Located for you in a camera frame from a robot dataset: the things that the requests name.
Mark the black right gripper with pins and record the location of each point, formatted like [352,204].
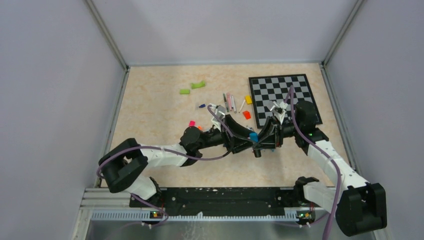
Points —
[269,130]

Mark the green block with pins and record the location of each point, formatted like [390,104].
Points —
[184,91]
[197,85]

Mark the orange red block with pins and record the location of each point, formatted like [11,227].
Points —
[247,114]

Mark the yellow block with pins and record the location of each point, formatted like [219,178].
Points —
[248,100]

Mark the green thin pen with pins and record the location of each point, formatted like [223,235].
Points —
[226,103]

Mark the green block left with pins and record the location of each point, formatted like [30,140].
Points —
[184,91]

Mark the pink highlighter cap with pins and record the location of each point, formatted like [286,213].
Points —
[191,123]

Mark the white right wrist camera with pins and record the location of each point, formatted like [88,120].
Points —
[278,110]

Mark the pink translucent pen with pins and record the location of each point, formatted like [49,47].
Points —
[229,101]

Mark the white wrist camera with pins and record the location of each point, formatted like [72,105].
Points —
[278,110]
[218,113]

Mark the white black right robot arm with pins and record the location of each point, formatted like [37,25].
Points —
[355,204]

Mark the black blue marker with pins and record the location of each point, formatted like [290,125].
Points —
[257,153]

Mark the grey cap white marker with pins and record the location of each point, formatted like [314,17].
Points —
[235,105]

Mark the green block right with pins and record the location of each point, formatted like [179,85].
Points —
[197,85]

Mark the bright blue marker cap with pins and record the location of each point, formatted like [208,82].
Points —
[253,136]

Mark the black grey chessboard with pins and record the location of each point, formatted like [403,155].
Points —
[264,89]

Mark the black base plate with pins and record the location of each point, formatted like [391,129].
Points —
[229,201]

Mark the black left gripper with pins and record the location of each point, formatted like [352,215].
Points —
[236,128]

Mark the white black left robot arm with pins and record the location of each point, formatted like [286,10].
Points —
[123,166]

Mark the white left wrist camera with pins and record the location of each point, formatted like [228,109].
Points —
[218,113]

